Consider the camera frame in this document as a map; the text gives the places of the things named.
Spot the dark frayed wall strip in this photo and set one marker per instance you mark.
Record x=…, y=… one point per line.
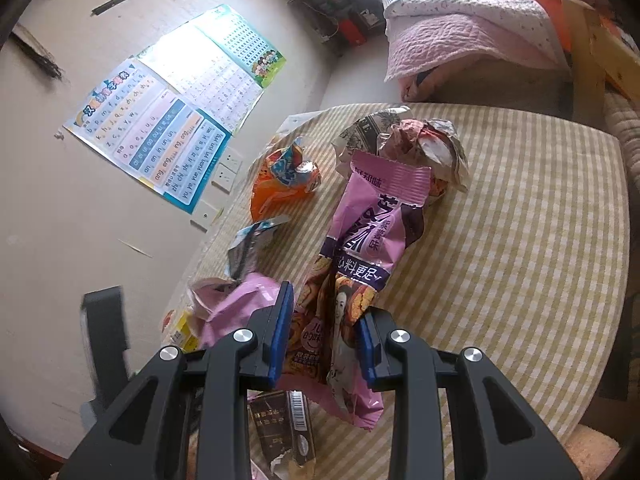
x=35, y=52

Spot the silver blue snack wrapper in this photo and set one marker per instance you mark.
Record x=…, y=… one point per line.
x=245, y=255

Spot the red box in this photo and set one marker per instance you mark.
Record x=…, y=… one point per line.
x=352, y=29

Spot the pink quilt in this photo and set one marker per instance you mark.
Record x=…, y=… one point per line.
x=450, y=45

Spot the blue-bordered wall poster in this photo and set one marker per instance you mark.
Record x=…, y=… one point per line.
x=145, y=130

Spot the white wall socket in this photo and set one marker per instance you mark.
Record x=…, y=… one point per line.
x=204, y=216
x=222, y=178
x=230, y=159

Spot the beige cloth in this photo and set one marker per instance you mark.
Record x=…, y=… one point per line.
x=425, y=155

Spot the orange snack wrapper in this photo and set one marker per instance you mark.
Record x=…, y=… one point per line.
x=270, y=190

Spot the pink figure-print snack wrapper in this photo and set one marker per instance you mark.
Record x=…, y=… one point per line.
x=330, y=320

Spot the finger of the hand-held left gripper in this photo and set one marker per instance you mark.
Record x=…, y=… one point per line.
x=105, y=335

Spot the wooden chair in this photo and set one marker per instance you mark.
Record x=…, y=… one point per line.
x=595, y=55

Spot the purple snack wrapper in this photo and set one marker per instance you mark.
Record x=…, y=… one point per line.
x=380, y=210

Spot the patterned chair cushion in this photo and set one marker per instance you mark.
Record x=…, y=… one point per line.
x=625, y=130

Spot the dark brown snack packet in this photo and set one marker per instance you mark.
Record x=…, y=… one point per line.
x=277, y=425

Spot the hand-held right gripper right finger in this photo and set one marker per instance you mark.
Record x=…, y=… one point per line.
x=367, y=350

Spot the small yellow box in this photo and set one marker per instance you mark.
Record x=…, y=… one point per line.
x=182, y=332

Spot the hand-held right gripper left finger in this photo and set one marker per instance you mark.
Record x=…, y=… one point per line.
x=280, y=335

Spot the green-bordered wall poster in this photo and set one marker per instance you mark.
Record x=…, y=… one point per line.
x=225, y=55

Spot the black-white printed crumpled paper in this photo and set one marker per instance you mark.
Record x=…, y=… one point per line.
x=360, y=135

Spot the pink plastic bag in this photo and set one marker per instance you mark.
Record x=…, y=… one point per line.
x=235, y=305

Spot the orange blanket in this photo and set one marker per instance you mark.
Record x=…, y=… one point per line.
x=560, y=20

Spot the checked tablecloth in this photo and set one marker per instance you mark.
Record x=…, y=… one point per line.
x=525, y=260

